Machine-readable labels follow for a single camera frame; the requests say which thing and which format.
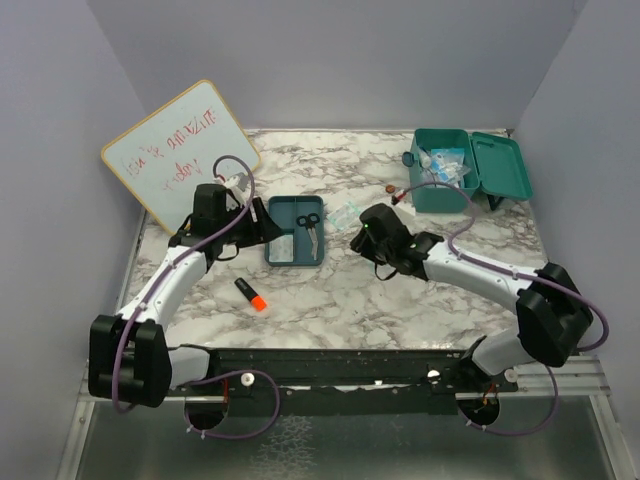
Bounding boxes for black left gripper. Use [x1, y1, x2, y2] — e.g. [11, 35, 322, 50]
[217, 196, 283, 248]

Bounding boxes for teal divided tray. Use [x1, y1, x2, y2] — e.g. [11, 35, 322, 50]
[264, 195, 325, 267]

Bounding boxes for teal plaster sheet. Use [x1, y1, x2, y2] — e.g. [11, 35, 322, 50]
[268, 234, 295, 264]
[327, 202, 360, 231]

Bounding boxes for black handled scissors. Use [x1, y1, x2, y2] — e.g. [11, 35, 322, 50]
[296, 213, 320, 260]

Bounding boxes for blue alcohol pad sachets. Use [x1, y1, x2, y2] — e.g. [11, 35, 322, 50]
[423, 148, 471, 187]

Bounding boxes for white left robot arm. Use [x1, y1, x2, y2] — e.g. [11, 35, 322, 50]
[88, 183, 283, 408]

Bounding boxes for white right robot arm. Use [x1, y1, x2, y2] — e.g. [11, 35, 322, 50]
[350, 203, 593, 391]

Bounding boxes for teal medicine kit box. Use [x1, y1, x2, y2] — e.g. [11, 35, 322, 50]
[408, 128, 533, 214]

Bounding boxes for black orange highlighter marker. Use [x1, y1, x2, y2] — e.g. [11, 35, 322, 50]
[234, 278, 267, 311]

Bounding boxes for yellow framed whiteboard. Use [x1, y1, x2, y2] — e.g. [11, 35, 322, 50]
[101, 80, 261, 234]

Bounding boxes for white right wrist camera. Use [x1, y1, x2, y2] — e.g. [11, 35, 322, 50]
[395, 200, 416, 217]

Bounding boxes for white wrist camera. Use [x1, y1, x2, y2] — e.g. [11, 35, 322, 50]
[223, 173, 250, 206]
[395, 200, 416, 217]

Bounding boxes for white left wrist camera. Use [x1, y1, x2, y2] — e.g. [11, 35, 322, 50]
[223, 173, 250, 206]

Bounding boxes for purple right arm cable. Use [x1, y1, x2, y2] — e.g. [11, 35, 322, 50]
[394, 180, 611, 354]

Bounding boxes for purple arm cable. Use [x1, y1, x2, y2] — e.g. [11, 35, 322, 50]
[394, 180, 611, 354]
[111, 155, 257, 414]

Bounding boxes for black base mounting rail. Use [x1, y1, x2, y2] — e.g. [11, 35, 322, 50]
[172, 348, 518, 416]

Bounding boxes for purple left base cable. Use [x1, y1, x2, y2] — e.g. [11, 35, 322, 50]
[183, 369, 281, 441]

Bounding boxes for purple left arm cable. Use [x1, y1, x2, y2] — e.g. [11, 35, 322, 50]
[111, 155, 257, 414]

